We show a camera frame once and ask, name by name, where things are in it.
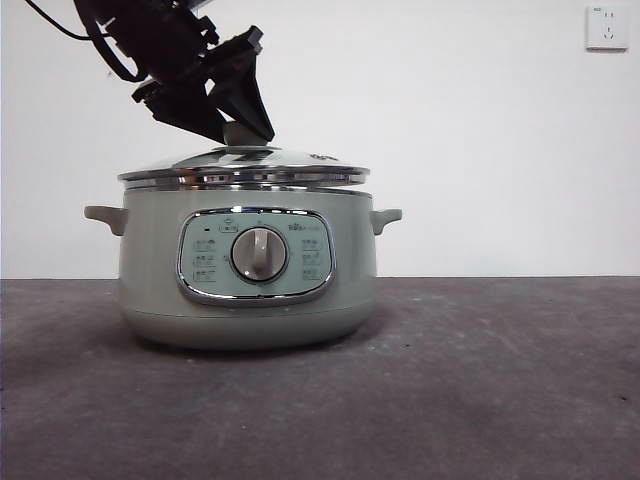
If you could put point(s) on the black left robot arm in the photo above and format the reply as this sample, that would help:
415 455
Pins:
160 45

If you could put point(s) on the pale green electric pot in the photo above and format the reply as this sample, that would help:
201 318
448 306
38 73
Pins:
150 280

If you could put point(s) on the glass lid with white knob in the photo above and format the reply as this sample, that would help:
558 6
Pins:
240 167

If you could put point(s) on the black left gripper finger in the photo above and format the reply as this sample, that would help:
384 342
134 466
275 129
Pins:
247 95
190 112

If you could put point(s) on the white wall socket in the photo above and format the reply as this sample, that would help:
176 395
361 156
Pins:
607 27

